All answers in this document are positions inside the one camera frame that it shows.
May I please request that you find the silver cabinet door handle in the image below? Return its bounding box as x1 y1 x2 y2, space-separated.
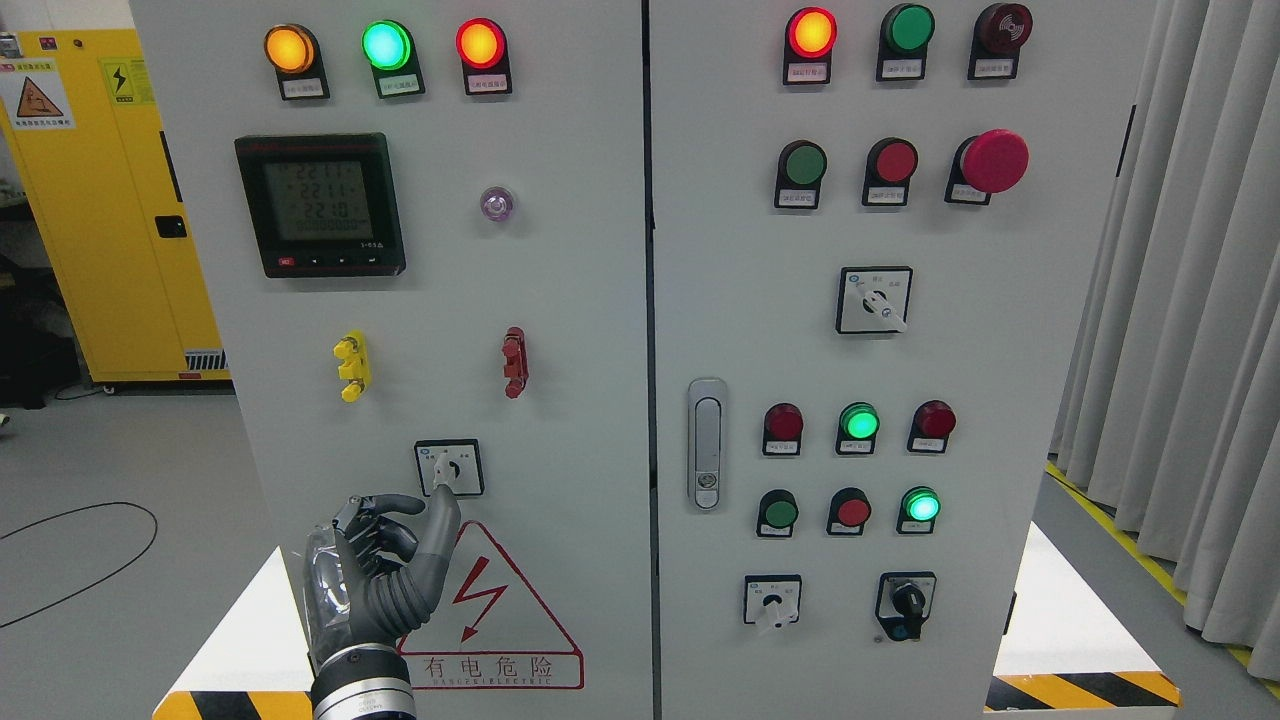
687 377 728 511

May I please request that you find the red electrical hazard warning sticker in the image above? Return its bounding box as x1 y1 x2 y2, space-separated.
397 521 585 691

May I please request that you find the red indicator light top left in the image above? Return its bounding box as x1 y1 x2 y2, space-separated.
454 17 512 96

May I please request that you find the amber indicator light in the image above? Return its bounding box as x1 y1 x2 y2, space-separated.
264 23 330 102

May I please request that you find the green push button lower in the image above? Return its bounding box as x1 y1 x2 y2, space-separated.
756 489 799 538

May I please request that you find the red emergency stop button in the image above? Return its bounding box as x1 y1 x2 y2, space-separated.
943 128 1030 206

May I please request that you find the black digital power meter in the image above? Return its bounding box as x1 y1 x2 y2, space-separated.
234 132 406 278

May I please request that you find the black cable on floor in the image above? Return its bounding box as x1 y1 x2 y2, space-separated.
0 502 160 632

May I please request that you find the dark red indicator right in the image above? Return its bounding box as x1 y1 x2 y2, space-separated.
908 398 957 454

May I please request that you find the green indicator light top left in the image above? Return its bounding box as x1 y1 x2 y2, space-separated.
361 19 426 99

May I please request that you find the green push button upper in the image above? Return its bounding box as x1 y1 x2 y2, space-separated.
773 138 827 210

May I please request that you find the dark red indicator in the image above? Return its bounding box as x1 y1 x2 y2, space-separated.
908 398 957 454
762 404 804 457

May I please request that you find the grey electrical control cabinet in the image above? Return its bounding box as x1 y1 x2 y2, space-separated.
131 1 1179 719

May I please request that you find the white rotary light switch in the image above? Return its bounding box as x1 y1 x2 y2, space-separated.
413 439 485 498

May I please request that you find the yellow safety storage cabinet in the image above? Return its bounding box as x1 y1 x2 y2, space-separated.
3 29 230 386

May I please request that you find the dark red buzzer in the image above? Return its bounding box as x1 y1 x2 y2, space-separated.
968 3 1034 81

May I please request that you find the dark red indicator left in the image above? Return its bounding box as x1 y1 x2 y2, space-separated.
762 404 804 457

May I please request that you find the lit green push button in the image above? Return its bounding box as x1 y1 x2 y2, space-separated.
896 486 941 536

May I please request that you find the grey curtain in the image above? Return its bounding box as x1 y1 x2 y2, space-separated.
1051 1 1279 682

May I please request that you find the red push button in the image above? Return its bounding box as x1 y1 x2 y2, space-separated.
861 137 919 208
826 487 872 536

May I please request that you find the white rotary selector switch lower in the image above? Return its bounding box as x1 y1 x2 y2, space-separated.
742 574 803 635

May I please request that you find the white rotary selector switch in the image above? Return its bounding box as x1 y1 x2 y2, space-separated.
835 266 914 336
742 574 803 635

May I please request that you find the yellow terminal connector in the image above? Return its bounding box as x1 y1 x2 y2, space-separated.
332 331 371 404

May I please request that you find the lit green indicator middle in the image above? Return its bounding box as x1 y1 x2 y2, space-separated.
835 401 881 456

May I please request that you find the small clear indicator lamp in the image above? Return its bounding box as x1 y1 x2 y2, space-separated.
480 186 516 222

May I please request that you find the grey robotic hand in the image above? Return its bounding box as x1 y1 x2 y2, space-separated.
302 484 461 670

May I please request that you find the red push button lower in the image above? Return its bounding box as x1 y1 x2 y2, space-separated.
826 487 872 536

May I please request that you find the red indicator light right door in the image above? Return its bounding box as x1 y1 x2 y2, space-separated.
781 6 838 86

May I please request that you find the red push button upper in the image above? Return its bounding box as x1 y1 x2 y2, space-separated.
861 137 919 208

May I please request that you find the green indicator light right door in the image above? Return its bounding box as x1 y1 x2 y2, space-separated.
876 3 936 82

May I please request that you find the black key selector switch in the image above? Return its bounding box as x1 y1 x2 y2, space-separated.
876 571 937 642

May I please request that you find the red terminal connector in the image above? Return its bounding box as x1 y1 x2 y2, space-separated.
500 325 529 398

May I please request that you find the white rotary selector switch upper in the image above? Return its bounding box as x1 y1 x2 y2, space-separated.
835 266 914 336

